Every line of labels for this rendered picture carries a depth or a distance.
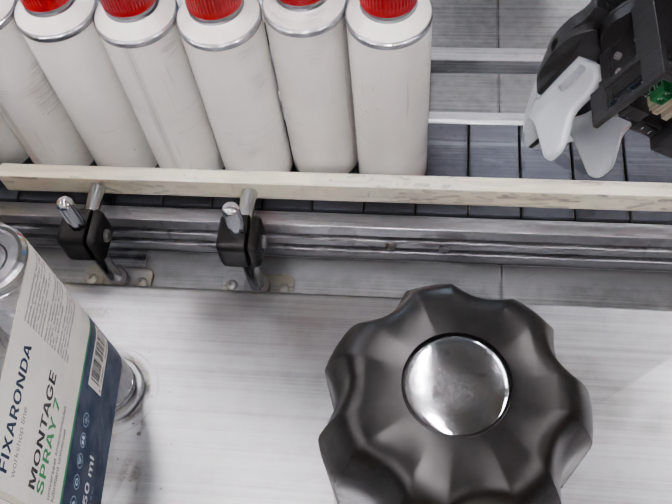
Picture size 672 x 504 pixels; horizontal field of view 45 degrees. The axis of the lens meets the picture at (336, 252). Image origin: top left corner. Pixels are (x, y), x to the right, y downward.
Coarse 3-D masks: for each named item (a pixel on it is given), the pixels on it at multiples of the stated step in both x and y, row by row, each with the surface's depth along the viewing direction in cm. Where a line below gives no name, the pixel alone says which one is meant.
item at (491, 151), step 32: (448, 128) 63; (480, 128) 63; (512, 128) 63; (448, 160) 62; (480, 160) 61; (512, 160) 61; (544, 160) 61; (576, 160) 61; (640, 160) 60; (0, 192) 63; (32, 192) 63; (64, 192) 63
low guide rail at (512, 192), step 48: (144, 192) 60; (192, 192) 59; (240, 192) 59; (288, 192) 58; (336, 192) 58; (384, 192) 57; (432, 192) 57; (480, 192) 56; (528, 192) 56; (576, 192) 55; (624, 192) 55
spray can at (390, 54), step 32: (352, 0) 48; (384, 0) 45; (416, 0) 46; (352, 32) 47; (384, 32) 46; (416, 32) 46; (352, 64) 50; (384, 64) 48; (416, 64) 49; (384, 96) 50; (416, 96) 51; (384, 128) 53; (416, 128) 54; (384, 160) 56; (416, 160) 57
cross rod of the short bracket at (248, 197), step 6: (246, 192) 58; (252, 192) 58; (240, 198) 58; (246, 198) 58; (252, 198) 58; (240, 204) 58; (246, 204) 57; (252, 204) 58; (240, 210) 57; (246, 210) 57; (252, 210) 57
